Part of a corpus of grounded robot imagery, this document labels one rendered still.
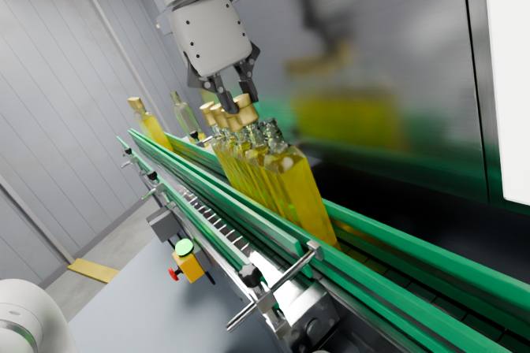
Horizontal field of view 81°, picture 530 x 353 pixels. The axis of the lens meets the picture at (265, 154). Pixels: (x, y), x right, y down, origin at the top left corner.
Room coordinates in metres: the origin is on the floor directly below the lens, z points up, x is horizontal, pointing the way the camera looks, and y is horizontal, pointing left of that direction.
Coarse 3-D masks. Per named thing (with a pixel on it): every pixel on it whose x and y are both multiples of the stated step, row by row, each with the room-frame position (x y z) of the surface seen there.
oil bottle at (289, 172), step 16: (288, 144) 0.46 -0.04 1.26; (272, 160) 0.44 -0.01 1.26; (288, 160) 0.43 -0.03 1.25; (304, 160) 0.44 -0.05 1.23; (272, 176) 0.45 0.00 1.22; (288, 176) 0.42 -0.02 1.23; (304, 176) 0.44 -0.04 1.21; (288, 192) 0.42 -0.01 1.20; (304, 192) 0.43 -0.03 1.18; (288, 208) 0.44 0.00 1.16; (304, 208) 0.43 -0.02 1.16; (320, 208) 0.44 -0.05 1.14; (304, 224) 0.42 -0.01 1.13; (320, 224) 0.43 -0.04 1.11; (336, 240) 0.44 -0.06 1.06
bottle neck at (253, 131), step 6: (258, 120) 0.51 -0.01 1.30; (246, 126) 0.50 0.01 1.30; (252, 126) 0.50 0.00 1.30; (258, 126) 0.50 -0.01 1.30; (246, 132) 0.50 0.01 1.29; (252, 132) 0.50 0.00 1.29; (258, 132) 0.50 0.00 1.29; (252, 138) 0.50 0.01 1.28; (258, 138) 0.50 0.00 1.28; (252, 144) 0.50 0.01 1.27; (258, 144) 0.50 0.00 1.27
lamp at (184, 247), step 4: (184, 240) 0.70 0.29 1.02; (188, 240) 0.70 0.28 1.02; (180, 244) 0.69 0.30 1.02; (184, 244) 0.69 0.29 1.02; (188, 244) 0.69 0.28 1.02; (192, 244) 0.70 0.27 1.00; (176, 248) 0.69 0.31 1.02; (180, 248) 0.68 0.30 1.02; (184, 248) 0.68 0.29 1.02; (188, 248) 0.68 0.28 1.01; (192, 248) 0.69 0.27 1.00; (180, 252) 0.68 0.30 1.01; (184, 252) 0.68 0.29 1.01; (188, 252) 0.68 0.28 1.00; (180, 256) 0.68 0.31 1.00; (184, 256) 0.68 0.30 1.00
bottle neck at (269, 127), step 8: (264, 120) 0.47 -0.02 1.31; (272, 120) 0.46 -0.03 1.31; (264, 128) 0.45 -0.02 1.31; (272, 128) 0.44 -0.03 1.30; (280, 128) 0.46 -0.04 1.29; (264, 136) 0.45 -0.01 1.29; (272, 136) 0.44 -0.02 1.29; (280, 136) 0.45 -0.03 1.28; (272, 144) 0.45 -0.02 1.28; (280, 144) 0.44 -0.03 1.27; (272, 152) 0.45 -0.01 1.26
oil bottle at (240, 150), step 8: (240, 144) 0.55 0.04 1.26; (248, 144) 0.54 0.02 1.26; (240, 152) 0.54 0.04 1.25; (240, 160) 0.55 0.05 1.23; (240, 168) 0.57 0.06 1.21; (248, 168) 0.53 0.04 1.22; (248, 176) 0.54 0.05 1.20; (248, 184) 0.56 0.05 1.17; (256, 184) 0.53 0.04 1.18; (256, 192) 0.54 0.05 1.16; (256, 200) 0.56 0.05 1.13; (264, 200) 0.53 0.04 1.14
